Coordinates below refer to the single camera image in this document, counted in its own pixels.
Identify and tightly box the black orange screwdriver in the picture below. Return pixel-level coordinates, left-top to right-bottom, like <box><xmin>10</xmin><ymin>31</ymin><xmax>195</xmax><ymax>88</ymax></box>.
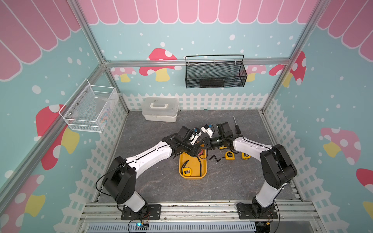
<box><xmin>233</xmin><ymin>117</ymin><xmax>241</xmax><ymax>134</ymax></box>

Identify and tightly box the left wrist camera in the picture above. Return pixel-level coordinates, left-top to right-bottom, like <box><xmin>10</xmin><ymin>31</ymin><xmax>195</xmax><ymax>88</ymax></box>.
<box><xmin>189</xmin><ymin>131</ymin><xmax>202</xmax><ymax>145</ymax></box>

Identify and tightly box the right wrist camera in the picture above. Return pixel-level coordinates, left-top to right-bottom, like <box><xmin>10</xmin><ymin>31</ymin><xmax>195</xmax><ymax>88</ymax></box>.
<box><xmin>201</xmin><ymin>124</ymin><xmax>214</xmax><ymax>138</ymax></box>

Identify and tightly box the yellow storage tray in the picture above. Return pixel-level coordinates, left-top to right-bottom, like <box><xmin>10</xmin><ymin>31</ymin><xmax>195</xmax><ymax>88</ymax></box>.
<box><xmin>179</xmin><ymin>146</ymin><xmax>207</xmax><ymax>180</ymax></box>

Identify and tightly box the black mesh wall basket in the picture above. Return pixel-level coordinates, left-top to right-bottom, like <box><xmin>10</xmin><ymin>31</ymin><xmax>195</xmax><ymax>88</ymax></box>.
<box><xmin>185</xmin><ymin>54</ymin><xmax>248</xmax><ymax>89</ymax></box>

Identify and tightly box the white plastic toolbox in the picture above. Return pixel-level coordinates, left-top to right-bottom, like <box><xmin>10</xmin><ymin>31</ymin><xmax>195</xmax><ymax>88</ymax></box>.
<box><xmin>141</xmin><ymin>97</ymin><xmax>179</xmax><ymax>122</ymax></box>

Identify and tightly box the yellow tape measure in tray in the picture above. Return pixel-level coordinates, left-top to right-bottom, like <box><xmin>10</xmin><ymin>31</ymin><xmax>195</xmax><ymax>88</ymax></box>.
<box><xmin>181</xmin><ymin>160</ymin><xmax>191</xmax><ymax>177</ymax></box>

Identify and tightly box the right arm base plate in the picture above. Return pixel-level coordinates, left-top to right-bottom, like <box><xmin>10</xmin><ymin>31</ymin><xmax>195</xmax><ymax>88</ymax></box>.
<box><xmin>236</xmin><ymin>203</ymin><xmax>278</xmax><ymax>221</ymax></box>

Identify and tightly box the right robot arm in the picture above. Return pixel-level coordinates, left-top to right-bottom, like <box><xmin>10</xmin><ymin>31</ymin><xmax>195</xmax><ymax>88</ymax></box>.
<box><xmin>201</xmin><ymin>122</ymin><xmax>297</xmax><ymax>215</ymax></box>

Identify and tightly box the yellow tape measure with strap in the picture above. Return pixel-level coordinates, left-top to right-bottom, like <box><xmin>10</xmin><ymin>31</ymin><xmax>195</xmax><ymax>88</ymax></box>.
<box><xmin>209</xmin><ymin>151</ymin><xmax>235</xmax><ymax>162</ymax></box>

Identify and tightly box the white wire wall basket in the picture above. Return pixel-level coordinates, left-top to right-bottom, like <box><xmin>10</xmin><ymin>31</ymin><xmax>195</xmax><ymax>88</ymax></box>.
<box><xmin>59</xmin><ymin>79</ymin><xmax>119</xmax><ymax>133</ymax></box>

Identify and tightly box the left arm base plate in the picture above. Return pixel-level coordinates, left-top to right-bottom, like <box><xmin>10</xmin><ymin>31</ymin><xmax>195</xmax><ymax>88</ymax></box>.
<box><xmin>119</xmin><ymin>204</ymin><xmax>162</xmax><ymax>220</ymax></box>

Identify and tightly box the green led circuit board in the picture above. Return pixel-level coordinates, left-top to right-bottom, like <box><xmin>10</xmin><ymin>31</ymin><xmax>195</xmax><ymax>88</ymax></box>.
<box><xmin>135</xmin><ymin>223</ymin><xmax>149</xmax><ymax>231</ymax></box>

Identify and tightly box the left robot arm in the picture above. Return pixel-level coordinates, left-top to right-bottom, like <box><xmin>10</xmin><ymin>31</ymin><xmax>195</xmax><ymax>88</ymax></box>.
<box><xmin>100</xmin><ymin>126</ymin><xmax>203</xmax><ymax>214</ymax></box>

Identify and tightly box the grey ribbed cable duct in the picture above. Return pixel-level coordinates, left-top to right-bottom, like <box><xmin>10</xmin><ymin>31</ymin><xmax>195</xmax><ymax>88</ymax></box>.
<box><xmin>86</xmin><ymin>222</ymin><xmax>257</xmax><ymax>233</ymax></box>

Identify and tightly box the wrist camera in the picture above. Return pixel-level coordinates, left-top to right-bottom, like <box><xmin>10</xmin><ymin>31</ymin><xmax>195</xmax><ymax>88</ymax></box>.
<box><xmin>189</xmin><ymin>131</ymin><xmax>202</xmax><ymax>145</ymax></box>
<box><xmin>201</xmin><ymin>124</ymin><xmax>214</xmax><ymax>138</ymax></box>

